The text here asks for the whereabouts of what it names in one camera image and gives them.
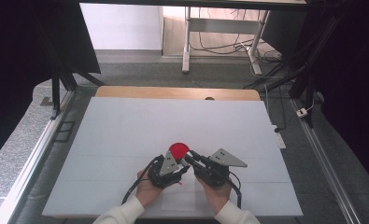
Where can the black curtain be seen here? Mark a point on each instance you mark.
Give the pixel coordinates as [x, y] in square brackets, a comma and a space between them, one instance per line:
[17, 62]
[353, 77]

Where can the person's right hand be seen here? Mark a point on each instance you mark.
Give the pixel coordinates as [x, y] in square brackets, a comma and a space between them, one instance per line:
[218, 196]

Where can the aluminium floor rail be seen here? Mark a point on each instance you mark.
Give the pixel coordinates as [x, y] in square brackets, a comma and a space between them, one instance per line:
[32, 161]
[325, 158]

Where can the black metal stand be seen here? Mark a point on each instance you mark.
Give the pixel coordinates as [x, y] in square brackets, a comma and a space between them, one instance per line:
[56, 90]
[300, 81]

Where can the person's left hand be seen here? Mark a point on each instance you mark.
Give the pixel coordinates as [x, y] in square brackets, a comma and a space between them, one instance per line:
[148, 193]

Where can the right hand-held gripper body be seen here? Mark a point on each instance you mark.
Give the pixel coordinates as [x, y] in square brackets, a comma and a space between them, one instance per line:
[222, 158]

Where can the white metal desk frame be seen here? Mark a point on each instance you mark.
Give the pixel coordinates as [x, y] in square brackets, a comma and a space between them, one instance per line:
[222, 25]

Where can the round red ink pad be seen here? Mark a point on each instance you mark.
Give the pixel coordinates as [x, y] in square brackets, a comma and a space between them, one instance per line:
[179, 148]

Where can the white power strip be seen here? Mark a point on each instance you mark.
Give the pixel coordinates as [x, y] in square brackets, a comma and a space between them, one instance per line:
[280, 138]

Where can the white plug adapter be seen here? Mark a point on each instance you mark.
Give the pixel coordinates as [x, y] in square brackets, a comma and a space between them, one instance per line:
[301, 112]

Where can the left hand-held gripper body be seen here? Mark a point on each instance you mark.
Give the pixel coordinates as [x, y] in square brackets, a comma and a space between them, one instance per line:
[168, 166]

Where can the white paper sheet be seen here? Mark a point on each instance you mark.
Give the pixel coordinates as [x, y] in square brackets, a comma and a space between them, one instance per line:
[180, 200]

